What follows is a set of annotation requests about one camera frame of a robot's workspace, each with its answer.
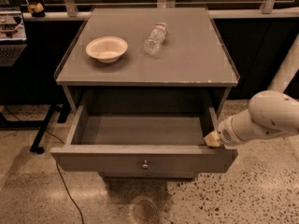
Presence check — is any black floor cable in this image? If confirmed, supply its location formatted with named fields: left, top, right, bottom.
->
left=2, top=105, right=86, bottom=224

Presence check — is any grey bottom drawer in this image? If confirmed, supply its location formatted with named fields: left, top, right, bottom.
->
left=98, top=171, right=198, bottom=179

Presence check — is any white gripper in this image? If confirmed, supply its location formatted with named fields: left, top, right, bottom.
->
left=204, top=110, right=253, bottom=147

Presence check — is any grey top drawer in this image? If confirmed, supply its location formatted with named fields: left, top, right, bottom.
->
left=50, top=105, right=237, bottom=174

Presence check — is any round floor drain cover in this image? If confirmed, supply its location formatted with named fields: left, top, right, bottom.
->
left=132, top=199, right=157, bottom=224

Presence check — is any grey drawer cabinet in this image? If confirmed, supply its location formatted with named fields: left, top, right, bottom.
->
left=53, top=6, right=241, bottom=181

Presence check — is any clear plastic water bottle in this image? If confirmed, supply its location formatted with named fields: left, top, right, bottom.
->
left=143, top=22, right=167, bottom=56

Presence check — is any white paper bowl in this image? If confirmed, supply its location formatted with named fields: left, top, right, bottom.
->
left=85, top=36, right=128, bottom=63

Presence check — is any grey drawer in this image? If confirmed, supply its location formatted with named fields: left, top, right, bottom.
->
left=50, top=105, right=237, bottom=174
left=98, top=171, right=198, bottom=179

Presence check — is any black desk frame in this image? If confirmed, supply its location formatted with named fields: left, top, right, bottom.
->
left=0, top=105, right=71, bottom=154

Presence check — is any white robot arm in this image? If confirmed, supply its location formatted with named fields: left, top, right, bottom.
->
left=204, top=35, right=299, bottom=147

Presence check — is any open laptop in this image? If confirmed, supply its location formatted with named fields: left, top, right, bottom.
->
left=0, top=7, right=27, bottom=67

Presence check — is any metal window railing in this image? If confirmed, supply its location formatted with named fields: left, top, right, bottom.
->
left=18, top=0, right=299, bottom=21

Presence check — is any small yellow black object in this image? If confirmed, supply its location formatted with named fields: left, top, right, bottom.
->
left=27, top=2, right=45, bottom=17

